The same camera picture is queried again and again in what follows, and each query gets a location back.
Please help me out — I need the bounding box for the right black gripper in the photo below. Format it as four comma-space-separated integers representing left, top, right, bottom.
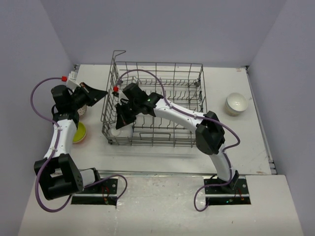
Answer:
116, 101, 141, 129

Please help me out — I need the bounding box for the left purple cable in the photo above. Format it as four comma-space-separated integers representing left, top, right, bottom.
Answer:
30, 76, 128, 212

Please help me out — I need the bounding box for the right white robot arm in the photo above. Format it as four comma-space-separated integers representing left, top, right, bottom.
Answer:
113, 83, 239, 193

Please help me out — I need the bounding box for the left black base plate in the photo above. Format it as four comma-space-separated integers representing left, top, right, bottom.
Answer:
71, 178, 118, 206

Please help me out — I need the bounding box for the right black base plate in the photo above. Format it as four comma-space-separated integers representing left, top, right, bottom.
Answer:
205, 176, 251, 206

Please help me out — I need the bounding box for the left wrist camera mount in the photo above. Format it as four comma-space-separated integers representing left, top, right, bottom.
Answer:
61, 71, 80, 91

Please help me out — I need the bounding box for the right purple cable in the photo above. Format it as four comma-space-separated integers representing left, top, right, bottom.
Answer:
193, 69, 241, 212

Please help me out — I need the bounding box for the purple cable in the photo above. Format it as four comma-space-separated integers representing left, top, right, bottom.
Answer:
193, 69, 241, 212
30, 76, 128, 212

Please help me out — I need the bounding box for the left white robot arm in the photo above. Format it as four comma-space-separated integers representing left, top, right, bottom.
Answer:
34, 83, 108, 200

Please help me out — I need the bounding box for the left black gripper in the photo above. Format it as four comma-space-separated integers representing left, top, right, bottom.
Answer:
69, 83, 107, 110

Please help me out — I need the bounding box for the brown patterned bowl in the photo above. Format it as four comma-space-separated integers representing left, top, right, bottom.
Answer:
77, 105, 88, 117

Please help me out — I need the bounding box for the yellow-green bowl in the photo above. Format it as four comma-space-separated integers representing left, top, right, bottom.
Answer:
72, 122, 87, 144

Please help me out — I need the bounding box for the grey wire dish rack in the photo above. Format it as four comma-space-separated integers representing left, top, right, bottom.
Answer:
101, 50, 207, 147

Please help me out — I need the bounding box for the white bowl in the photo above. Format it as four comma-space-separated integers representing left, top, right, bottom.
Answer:
225, 92, 248, 112
110, 126, 133, 138

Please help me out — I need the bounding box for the white bowl front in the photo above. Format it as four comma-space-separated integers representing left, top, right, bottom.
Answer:
110, 126, 133, 138

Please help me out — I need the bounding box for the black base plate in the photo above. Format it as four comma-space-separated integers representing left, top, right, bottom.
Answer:
205, 176, 251, 206
71, 178, 118, 206

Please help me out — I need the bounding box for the beige ceramic bowl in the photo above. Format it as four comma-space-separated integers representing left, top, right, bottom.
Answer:
224, 104, 242, 117

